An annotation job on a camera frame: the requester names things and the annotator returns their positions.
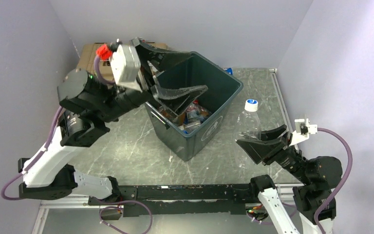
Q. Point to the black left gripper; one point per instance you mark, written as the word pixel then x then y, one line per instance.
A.
pixel 178 99

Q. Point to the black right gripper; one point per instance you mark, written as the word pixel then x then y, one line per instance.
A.
pixel 261 148

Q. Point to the tall clear bottle white cap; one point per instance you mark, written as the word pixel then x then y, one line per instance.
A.
pixel 248 125

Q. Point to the clear bottle blue label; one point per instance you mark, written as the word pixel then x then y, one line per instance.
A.
pixel 196 112

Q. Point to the large orange bottle front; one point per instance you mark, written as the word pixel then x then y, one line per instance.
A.
pixel 176 120

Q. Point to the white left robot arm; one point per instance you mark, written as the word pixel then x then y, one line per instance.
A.
pixel 87 102

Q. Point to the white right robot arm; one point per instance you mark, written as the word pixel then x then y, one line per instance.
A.
pixel 322 177

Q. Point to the dark green plastic bin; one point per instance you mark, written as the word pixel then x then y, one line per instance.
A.
pixel 222 89

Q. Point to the blue cap bottle behind bin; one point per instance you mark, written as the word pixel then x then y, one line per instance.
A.
pixel 229 70

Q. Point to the tan plastic toolbox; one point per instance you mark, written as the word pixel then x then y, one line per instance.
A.
pixel 86 60

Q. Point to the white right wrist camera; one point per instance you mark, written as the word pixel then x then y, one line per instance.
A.
pixel 303 130

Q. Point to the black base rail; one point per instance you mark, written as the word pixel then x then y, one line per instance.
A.
pixel 187 199

